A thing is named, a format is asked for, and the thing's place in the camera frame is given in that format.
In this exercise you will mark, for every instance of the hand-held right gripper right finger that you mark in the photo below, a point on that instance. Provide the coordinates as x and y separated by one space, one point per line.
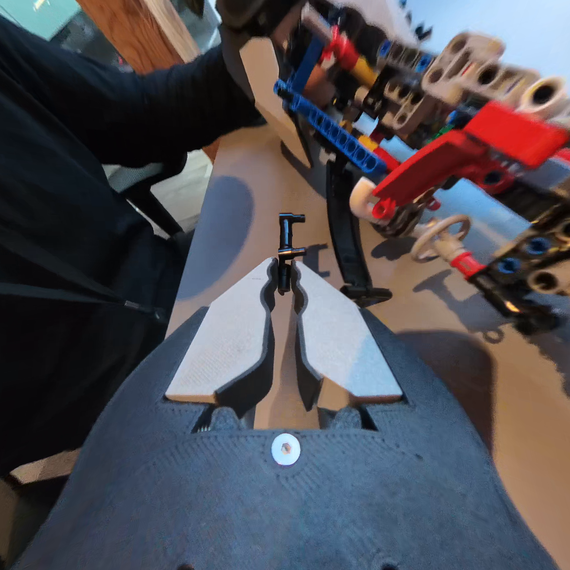
343 347

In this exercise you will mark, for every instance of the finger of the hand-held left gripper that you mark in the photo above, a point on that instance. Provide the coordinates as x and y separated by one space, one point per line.
267 89

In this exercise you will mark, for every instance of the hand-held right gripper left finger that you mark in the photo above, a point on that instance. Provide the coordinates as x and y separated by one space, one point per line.
222 347

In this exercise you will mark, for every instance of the small black brick part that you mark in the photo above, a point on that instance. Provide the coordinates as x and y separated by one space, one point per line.
285 249

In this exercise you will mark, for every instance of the toy brick car chassis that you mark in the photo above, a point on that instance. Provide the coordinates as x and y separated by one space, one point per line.
467 147

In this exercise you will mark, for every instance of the person's left forearm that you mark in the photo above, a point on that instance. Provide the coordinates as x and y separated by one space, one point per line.
178 107

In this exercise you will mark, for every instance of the person's dark clothed body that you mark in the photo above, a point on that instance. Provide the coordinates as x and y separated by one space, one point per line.
53 267

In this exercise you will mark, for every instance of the wooden post with bolts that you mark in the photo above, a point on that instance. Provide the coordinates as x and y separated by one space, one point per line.
138 31

